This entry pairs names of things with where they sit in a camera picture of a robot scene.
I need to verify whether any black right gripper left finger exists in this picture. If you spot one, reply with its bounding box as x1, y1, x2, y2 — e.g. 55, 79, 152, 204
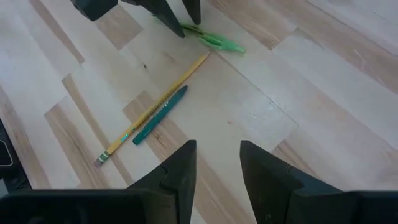
0, 139, 197, 224

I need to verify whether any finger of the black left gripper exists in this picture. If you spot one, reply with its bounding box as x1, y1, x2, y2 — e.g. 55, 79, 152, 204
182, 0, 201, 26
70, 0, 187, 39

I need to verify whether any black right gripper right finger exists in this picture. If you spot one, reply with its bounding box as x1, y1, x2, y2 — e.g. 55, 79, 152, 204
239, 140, 398, 224

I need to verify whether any light green pen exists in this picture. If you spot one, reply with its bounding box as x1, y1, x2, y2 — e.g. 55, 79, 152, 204
154, 17, 246, 54

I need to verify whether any yellow pencil green band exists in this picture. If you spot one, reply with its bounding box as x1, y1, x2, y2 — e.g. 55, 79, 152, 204
93, 51, 211, 168

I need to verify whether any dark green pen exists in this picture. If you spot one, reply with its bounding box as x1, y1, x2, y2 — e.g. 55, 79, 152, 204
132, 85, 189, 146

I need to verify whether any black aluminium rig frame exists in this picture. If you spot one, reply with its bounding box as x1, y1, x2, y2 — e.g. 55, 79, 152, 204
0, 118, 32, 195

